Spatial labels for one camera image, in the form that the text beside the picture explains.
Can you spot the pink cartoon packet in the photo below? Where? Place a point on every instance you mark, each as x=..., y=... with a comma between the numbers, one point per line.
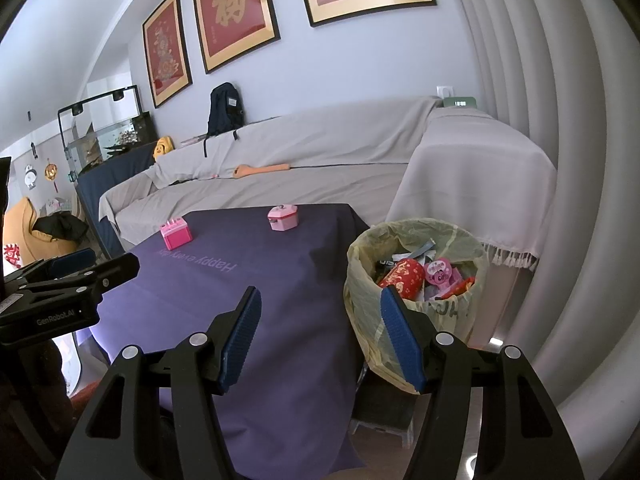
x=442, y=275

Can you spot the white wall socket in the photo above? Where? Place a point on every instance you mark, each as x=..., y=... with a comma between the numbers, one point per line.
x=445, y=91

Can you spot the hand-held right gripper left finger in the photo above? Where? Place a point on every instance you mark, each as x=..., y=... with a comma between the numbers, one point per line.
x=240, y=340

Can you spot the dark green snack packet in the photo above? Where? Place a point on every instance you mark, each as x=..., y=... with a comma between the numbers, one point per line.
x=384, y=266

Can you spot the framed red figure artwork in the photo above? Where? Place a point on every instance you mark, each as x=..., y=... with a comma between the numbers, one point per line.
x=167, y=45

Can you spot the yellow plush toy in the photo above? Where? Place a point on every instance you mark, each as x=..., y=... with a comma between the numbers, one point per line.
x=164, y=149

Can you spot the grey white wrapper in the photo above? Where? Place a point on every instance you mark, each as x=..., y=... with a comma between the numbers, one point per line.
x=422, y=250

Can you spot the white pleated curtain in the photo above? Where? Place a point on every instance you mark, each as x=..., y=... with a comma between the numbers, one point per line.
x=550, y=85

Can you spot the purple tablecloth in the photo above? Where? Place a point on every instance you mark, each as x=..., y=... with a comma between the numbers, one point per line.
x=300, y=270

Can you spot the navy cloth covered cabinet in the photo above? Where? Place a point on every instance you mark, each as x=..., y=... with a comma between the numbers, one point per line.
x=115, y=170

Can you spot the red paper cup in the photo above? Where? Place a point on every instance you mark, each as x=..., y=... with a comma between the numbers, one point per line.
x=405, y=277

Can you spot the framed red calligraphy artwork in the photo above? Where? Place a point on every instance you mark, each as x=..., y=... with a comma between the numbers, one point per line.
x=232, y=5

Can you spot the grey plastic stool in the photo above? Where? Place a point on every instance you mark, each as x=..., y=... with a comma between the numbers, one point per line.
x=380, y=405

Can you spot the grey covered sofa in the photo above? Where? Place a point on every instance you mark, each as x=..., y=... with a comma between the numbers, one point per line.
x=325, y=140

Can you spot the pink toy toaster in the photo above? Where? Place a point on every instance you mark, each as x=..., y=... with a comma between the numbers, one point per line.
x=175, y=235

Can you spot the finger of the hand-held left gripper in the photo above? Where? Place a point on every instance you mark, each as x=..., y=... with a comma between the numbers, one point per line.
x=115, y=267
x=75, y=260

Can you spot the pink pot-shaped box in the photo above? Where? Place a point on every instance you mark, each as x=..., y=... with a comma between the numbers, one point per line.
x=283, y=219

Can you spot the black backpack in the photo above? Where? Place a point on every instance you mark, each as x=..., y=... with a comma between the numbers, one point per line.
x=225, y=105

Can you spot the red white printed box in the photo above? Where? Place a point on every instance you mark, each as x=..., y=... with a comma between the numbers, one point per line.
x=11, y=255

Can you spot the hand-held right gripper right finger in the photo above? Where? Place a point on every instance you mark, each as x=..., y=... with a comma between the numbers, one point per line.
x=402, y=340

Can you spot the white fringed blanket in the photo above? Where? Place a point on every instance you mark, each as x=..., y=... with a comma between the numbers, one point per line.
x=475, y=175

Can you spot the red packet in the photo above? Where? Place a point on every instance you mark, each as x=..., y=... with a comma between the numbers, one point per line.
x=462, y=286

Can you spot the white round wall ornament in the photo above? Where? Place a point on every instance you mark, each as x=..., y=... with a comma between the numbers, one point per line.
x=30, y=177

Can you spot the green digital clock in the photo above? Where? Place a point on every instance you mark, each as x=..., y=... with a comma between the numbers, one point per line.
x=460, y=103

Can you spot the black jacket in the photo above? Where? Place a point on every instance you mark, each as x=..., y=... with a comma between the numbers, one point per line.
x=62, y=225

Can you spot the yellow bean bag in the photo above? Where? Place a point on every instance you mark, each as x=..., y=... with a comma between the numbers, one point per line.
x=22, y=232

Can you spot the bin with yellow bag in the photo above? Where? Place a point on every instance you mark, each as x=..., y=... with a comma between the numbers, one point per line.
x=365, y=280

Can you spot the orange hanging wall ornament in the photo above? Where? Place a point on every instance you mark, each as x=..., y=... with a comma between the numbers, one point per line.
x=50, y=170

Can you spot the person's left forearm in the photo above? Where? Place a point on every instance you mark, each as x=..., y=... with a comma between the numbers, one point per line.
x=30, y=390

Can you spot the glass fish tank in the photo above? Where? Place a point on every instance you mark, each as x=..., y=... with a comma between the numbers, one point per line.
x=115, y=130

